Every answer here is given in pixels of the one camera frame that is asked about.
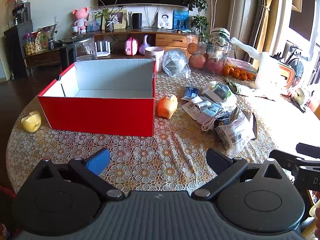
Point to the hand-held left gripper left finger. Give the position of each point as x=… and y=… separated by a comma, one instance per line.
x=98, y=161

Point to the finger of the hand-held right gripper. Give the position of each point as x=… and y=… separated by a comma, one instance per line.
x=282, y=158
x=307, y=150

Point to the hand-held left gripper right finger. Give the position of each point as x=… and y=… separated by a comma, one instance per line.
x=217, y=160

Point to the clear packet with barcode labels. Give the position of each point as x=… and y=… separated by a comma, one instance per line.
x=236, y=132

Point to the red cardboard box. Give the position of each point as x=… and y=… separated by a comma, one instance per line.
x=100, y=115

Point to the white printed sachet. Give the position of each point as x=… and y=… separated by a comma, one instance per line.
x=200, y=102
x=191, y=111

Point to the white green wet wipes pack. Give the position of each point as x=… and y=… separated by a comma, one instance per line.
x=218, y=92

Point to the small blue packet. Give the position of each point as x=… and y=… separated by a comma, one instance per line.
x=190, y=93

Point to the pale yellow apple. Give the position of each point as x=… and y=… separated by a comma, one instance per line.
x=31, y=122

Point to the floral tablecloth desktop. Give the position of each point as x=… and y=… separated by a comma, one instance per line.
x=160, y=150

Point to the person's right hand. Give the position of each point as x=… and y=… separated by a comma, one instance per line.
x=317, y=220

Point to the pale green pouch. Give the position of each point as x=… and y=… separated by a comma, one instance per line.
x=298, y=97

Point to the green white rag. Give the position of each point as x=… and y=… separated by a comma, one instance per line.
x=235, y=87

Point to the orange plastic box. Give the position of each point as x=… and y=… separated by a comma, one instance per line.
x=287, y=76

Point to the white plastic bag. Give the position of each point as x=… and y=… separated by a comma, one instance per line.
x=267, y=72

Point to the pile of mandarins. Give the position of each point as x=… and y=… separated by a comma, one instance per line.
x=237, y=73

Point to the red apple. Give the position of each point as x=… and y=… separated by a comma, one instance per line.
x=215, y=66
x=197, y=61

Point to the clear food container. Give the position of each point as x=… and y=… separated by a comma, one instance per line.
x=241, y=63

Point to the clear plastic bag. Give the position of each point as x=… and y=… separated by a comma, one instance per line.
x=175, y=63

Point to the glass fruit bowl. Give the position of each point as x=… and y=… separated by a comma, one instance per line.
x=212, y=52

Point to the white router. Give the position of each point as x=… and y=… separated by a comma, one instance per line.
x=102, y=51

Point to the glass kettle with black lid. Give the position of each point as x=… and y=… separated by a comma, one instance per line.
x=85, y=48

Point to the large orange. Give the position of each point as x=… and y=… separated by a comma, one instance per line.
x=193, y=48

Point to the pink toy suitcase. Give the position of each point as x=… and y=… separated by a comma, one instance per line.
x=131, y=46

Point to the white mug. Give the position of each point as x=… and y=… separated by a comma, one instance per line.
x=153, y=55

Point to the white green patterned vase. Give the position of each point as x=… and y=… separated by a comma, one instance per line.
x=219, y=37

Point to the purple kettlebell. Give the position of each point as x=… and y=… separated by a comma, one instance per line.
x=144, y=47

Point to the small plant in dark vase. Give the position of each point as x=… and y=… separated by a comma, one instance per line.
x=50, y=43

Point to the wooden television cabinet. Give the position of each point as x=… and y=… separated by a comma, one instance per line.
x=170, y=40

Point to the teal face mask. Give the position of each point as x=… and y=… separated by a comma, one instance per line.
x=187, y=31

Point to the steel cup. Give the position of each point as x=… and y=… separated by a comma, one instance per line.
x=75, y=30

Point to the cookie jar with pink lid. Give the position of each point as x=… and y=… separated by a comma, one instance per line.
x=30, y=46

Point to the potted plant in patterned vase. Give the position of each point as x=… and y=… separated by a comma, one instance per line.
x=109, y=26

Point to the black cabinet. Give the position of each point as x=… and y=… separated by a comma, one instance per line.
x=17, y=50

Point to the blue picture card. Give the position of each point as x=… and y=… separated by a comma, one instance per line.
x=93, y=22

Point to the yellow curtain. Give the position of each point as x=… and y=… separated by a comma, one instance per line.
x=262, y=17

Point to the pink doll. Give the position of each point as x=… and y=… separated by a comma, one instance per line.
x=80, y=20

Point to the slim white device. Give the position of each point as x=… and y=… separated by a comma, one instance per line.
x=129, y=20

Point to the blue picture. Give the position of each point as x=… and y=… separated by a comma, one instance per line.
x=181, y=19

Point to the black cylinder speaker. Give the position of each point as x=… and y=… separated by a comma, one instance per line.
x=137, y=20

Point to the tall potted tree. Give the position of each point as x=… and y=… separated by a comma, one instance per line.
x=198, y=2

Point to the black coffee machine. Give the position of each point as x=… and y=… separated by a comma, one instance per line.
x=22, y=13

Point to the yellow-green photo frame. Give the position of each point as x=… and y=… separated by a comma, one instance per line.
x=120, y=20

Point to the white child photo frame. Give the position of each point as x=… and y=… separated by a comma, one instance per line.
x=165, y=20

